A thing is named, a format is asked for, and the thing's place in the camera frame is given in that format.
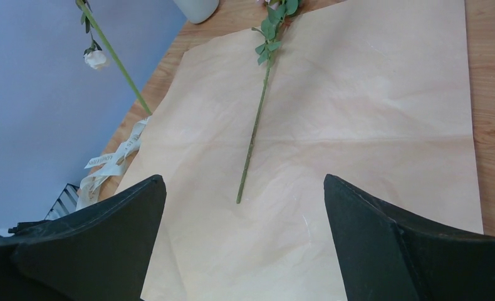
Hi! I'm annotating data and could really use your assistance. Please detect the cream printed ribbon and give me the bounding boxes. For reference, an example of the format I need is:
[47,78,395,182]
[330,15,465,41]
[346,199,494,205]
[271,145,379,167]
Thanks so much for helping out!
[76,117,150,211]

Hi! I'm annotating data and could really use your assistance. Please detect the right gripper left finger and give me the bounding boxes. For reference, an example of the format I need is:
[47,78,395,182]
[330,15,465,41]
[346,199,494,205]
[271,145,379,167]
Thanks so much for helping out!
[0,174,167,300]

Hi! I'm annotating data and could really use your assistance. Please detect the pink and white flower bunch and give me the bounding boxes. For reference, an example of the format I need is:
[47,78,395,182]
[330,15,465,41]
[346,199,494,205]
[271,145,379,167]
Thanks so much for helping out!
[236,0,305,204]

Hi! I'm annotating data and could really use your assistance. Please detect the beige cylindrical vase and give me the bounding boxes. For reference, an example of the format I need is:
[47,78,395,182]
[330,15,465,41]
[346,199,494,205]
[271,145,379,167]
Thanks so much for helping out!
[174,0,219,24]

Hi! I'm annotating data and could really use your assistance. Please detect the small white bud stem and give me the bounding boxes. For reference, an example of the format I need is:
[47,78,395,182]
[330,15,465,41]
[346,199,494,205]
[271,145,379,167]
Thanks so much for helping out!
[75,0,152,115]

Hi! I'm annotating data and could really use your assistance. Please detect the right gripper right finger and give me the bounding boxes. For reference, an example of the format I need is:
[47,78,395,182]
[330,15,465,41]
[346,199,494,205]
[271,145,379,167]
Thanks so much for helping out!
[324,174,495,300]

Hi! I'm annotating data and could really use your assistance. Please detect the pink wrapping paper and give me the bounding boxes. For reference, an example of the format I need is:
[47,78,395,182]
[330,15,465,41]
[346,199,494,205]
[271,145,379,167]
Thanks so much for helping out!
[118,1,483,300]

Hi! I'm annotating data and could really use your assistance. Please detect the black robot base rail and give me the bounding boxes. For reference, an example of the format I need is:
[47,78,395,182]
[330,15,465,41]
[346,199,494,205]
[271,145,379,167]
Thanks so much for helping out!
[8,184,79,235]

